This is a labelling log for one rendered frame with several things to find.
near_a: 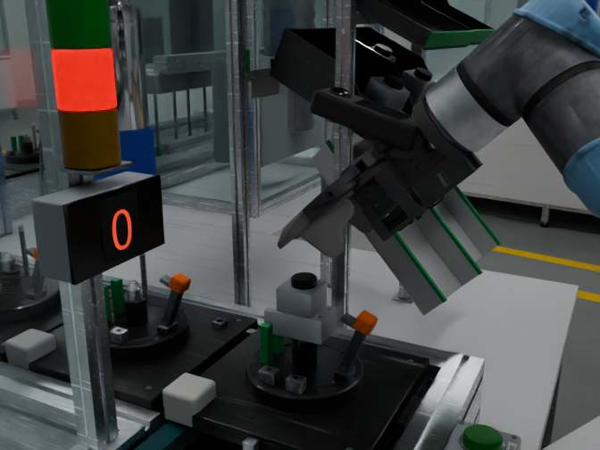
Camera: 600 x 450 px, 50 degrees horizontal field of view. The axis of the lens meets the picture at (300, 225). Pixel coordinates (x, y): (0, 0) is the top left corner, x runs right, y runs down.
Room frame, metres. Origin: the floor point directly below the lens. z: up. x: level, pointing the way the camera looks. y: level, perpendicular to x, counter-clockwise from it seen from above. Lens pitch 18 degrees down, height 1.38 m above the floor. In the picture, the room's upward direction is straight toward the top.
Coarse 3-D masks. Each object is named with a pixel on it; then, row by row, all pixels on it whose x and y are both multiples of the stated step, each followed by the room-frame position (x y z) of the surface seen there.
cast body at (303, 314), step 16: (304, 272) 0.70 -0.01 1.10; (288, 288) 0.68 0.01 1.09; (304, 288) 0.67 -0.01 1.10; (320, 288) 0.68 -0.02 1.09; (288, 304) 0.67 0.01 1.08; (304, 304) 0.66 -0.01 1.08; (320, 304) 0.68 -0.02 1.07; (272, 320) 0.68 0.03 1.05; (288, 320) 0.67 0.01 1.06; (304, 320) 0.66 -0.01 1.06; (320, 320) 0.66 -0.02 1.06; (336, 320) 0.69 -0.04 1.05; (288, 336) 0.67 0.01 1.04; (304, 336) 0.66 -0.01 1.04; (320, 336) 0.65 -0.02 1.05
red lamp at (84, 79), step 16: (64, 64) 0.55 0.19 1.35; (80, 64) 0.55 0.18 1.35; (96, 64) 0.55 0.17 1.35; (112, 64) 0.57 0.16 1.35; (64, 80) 0.55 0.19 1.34; (80, 80) 0.55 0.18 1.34; (96, 80) 0.55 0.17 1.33; (112, 80) 0.57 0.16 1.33; (64, 96) 0.55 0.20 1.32; (80, 96) 0.55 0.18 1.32; (96, 96) 0.55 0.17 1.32; (112, 96) 0.57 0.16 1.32
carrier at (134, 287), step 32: (128, 288) 0.80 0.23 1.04; (128, 320) 0.79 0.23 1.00; (160, 320) 0.81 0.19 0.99; (192, 320) 0.85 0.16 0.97; (256, 320) 0.85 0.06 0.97; (128, 352) 0.73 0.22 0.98; (160, 352) 0.75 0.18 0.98; (192, 352) 0.76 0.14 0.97; (224, 352) 0.78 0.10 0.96; (128, 384) 0.68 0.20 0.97; (160, 384) 0.68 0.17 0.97
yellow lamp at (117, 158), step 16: (64, 112) 0.55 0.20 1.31; (80, 112) 0.55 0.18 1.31; (96, 112) 0.55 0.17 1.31; (112, 112) 0.56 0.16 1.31; (64, 128) 0.55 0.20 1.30; (80, 128) 0.55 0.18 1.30; (96, 128) 0.55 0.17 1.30; (112, 128) 0.56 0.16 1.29; (64, 144) 0.55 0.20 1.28; (80, 144) 0.55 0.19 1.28; (96, 144) 0.55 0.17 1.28; (112, 144) 0.56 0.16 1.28; (64, 160) 0.56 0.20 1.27; (80, 160) 0.55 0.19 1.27; (96, 160) 0.55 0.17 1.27; (112, 160) 0.56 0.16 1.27
